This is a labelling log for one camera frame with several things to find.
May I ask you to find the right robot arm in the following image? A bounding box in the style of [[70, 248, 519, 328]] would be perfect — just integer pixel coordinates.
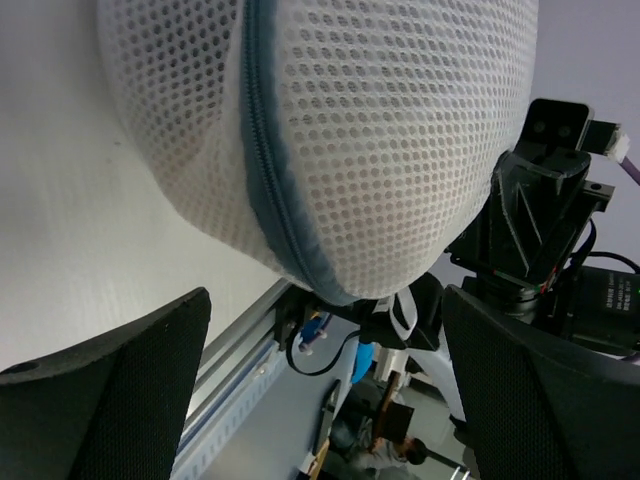
[[448, 149, 639, 358]]

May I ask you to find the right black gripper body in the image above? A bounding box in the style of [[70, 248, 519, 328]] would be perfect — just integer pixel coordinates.
[[449, 180, 614, 324]]

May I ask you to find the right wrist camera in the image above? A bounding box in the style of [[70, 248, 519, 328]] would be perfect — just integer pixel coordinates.
[[520, 98, 593, 150]]

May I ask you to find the blue-trimmed white mesh laundry bag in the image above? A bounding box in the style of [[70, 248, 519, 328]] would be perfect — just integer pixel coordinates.
[[97, 1, 539, 306]]

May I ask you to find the white slotted cable duct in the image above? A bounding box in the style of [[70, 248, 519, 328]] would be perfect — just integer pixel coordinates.
[[170, 345, 284, 479]]

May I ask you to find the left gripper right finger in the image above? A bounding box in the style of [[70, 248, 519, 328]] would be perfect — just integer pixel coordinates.
[[442, 285, 639, 479]]

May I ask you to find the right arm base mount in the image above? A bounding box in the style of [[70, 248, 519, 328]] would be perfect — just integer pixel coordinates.
[[274, 279, 444, 377]]

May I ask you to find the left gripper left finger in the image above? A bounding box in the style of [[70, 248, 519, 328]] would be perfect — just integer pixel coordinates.
[[1, 288, 210, 479]]

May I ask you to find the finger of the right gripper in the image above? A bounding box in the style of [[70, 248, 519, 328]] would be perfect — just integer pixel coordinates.
[[471, 148, 591, 283]]

